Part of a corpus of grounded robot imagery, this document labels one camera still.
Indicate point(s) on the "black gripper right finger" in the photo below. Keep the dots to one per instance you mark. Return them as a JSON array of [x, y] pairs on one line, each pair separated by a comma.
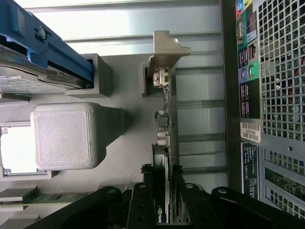
[[197, 210]]

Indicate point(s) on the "grey 3d printed parts rack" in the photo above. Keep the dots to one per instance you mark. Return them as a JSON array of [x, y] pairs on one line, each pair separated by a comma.
[[133, 143]]

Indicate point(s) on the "cpu chip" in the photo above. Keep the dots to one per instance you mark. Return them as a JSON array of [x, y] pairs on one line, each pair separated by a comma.
[[16, 150]]

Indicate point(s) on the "black and white label sticker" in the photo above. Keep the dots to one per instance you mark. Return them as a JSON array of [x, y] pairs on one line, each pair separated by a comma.
[[249, 171]]

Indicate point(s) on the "grey metal pc case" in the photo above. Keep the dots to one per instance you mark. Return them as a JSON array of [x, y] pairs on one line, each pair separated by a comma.
[[281, 71]]

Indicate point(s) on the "hard disk in blue caddy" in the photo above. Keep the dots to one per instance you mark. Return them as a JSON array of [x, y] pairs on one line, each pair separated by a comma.
[[35, 47]]

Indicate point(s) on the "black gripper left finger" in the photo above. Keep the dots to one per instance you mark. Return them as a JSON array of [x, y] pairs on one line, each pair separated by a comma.
[[140, 210]]

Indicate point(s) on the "barcode sticker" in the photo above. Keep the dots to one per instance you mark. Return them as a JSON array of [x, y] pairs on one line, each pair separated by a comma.
[[251, 132]]

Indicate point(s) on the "green ram stick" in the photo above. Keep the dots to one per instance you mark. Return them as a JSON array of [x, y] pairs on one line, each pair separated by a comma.
[[47, 197]]

